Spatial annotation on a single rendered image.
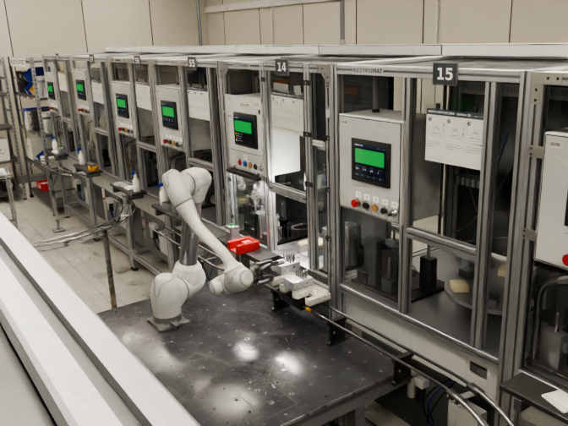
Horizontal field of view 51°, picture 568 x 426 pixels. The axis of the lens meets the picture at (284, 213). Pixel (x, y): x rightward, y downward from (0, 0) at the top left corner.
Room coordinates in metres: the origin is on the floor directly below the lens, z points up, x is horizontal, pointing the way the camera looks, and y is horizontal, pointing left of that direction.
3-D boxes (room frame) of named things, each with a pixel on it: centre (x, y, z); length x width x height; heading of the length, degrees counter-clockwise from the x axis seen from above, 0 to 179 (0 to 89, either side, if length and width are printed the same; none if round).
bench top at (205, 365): (2.80, 0.29, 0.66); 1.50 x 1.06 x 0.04; 34
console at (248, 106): (3.69, 0.13, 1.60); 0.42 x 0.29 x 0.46; 34
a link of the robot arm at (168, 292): (3.01, 0.65, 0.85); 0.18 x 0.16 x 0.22; 153
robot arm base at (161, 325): (2.99, 0.65, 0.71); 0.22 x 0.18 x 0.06; 34
